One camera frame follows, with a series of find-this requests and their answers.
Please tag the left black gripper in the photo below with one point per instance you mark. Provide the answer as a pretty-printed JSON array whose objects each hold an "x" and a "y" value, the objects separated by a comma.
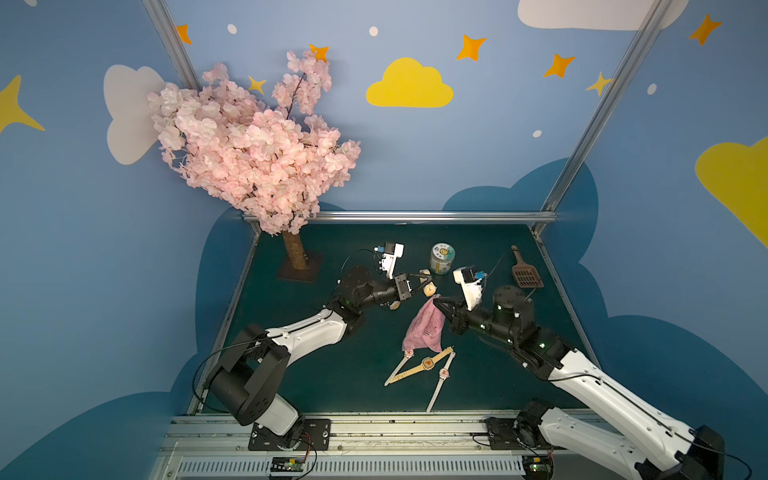
[{"x": 402, "y": 288}]

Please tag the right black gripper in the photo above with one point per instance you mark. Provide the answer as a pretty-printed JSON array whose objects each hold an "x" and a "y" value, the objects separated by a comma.
[{"x": 455, "y": 309}]

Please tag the pink cloth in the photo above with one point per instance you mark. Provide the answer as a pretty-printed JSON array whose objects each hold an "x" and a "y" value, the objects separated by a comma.
[{"x": 425, "y": 330}]

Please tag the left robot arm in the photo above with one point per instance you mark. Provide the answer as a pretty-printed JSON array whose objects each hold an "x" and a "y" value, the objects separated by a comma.
[{"x": 247, "y": 377}]

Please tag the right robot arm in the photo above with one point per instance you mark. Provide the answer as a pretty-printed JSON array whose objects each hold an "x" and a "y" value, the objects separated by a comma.
[{"x": 642, "y": 443}]

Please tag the jar with sunflower lid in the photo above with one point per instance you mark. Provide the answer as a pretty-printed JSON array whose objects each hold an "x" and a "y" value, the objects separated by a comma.
[{"x": 442, "y": 256}]

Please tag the brown litter scoop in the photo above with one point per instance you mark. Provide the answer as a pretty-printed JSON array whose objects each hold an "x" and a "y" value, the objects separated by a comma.
[{"x": 525, "y": 275}]

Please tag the right circuit board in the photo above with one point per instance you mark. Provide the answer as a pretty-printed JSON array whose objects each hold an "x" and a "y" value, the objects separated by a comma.
[{"x": 537, "y": 468}]

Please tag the circuit board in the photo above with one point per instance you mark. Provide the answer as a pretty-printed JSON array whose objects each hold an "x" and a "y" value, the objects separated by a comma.
[
  {"x": 537, "y": 468},
  {"x": 286, "y": 468}
]

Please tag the pink blossom tree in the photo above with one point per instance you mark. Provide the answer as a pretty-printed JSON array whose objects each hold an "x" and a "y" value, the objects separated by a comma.
[{"x": 269, "y": 162}]

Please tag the left circuit board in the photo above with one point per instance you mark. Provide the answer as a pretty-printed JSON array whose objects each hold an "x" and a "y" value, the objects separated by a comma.
[{"x": 286, "y": 468}]

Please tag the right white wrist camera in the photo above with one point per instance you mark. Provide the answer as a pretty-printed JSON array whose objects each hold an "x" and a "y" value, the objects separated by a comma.
[{"x": 472, "y": 282}]

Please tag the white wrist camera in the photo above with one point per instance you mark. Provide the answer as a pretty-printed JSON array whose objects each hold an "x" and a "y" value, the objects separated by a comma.
[
  {"x": 472, "y": 282},
  {"x": 389, "y": 253}
]

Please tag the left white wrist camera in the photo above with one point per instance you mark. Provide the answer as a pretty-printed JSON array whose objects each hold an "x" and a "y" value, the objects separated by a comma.
[{"x": 389, "y": 253}]

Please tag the gold strap watch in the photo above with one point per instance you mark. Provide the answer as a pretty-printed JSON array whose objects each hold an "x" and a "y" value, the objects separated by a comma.
[{"x": 427, "y": 363}]

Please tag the white strap watch left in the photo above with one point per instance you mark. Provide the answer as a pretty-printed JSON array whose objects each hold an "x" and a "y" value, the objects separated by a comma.
[{"x": 407, "y": 355}]

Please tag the white strap watch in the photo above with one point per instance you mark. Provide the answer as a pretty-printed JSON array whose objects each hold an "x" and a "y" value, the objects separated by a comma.
[
  {"x": 444, "y": 374},
  {"x": 407, "y": 355}
]

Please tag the white strap watch right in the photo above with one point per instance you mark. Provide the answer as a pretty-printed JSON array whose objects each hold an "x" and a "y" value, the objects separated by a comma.
[{"x": 444, "y": 374}]

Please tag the back aluminium frame bar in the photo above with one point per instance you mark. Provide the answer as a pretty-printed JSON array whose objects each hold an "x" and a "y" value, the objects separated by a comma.
[{"x": 433, "y": 217}]

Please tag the brown tree base plate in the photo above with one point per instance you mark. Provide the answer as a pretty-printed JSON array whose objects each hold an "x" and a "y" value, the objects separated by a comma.
[{"x": 288, "y": 272}]

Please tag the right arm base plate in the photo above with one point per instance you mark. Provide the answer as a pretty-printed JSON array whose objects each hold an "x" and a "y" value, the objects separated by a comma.
[{"x": 510, "y": 432}]

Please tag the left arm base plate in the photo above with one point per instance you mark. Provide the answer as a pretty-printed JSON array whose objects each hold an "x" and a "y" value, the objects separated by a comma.
[{"x": 305, "y": 432}]

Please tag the aluminium front rail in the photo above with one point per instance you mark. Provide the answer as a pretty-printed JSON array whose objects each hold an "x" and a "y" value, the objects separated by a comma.
[{"x": 375, "y": 445}]

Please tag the right aluminium frame post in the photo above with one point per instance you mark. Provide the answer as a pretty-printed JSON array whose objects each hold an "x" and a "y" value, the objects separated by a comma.
[{"x": 638, "y": 49}]

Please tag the aluminium frame post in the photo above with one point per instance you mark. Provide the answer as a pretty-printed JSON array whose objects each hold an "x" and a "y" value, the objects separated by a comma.
[
  {"x": 638, "y": 49},
  {"x": 163, "y": 22}
]

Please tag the left aluminium frame post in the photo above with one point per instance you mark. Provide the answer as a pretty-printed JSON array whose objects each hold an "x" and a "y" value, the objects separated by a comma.
[{"x": 163, "y": 22}]

